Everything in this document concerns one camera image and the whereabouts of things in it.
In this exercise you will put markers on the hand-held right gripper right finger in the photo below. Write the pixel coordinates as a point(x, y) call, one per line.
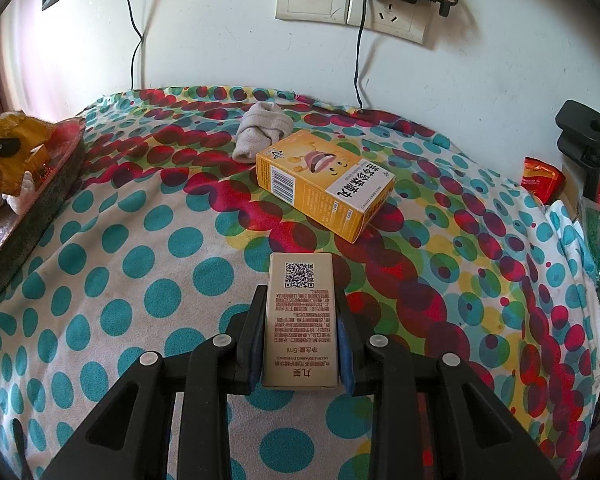
point(347, 365)

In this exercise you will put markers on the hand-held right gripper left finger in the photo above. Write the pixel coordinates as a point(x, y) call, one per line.
point(254, 360)

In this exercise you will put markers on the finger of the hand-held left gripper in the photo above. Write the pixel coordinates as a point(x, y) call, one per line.
point(2, 146)

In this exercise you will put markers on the brown snack packet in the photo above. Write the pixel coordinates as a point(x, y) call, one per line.
point(20, 127)

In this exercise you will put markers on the small beige box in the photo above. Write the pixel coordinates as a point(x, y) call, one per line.
point(300, 320)

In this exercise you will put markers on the red-rimmed tray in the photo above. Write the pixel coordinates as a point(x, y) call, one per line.
point(45, 200)

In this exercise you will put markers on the yellow medicine box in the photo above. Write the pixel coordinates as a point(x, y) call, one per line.
point(320, 185)

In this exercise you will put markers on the white sock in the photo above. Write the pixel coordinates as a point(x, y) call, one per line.
point(260, 130)

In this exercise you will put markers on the orange box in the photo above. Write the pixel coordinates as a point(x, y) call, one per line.
point(37, 157)

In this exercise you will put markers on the polka dot blanket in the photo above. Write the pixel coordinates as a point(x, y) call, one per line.
point(130, 260)

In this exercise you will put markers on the red snack packet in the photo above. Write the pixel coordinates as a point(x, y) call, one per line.
point(540, 180)

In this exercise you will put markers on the plain cardboard piece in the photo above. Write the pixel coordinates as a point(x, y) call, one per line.
point(574, 190)

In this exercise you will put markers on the black clamp mount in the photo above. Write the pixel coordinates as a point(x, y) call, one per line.
point(582, 135)

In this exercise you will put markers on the white wall outlet plate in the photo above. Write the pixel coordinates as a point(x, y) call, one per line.
point(390, 20)

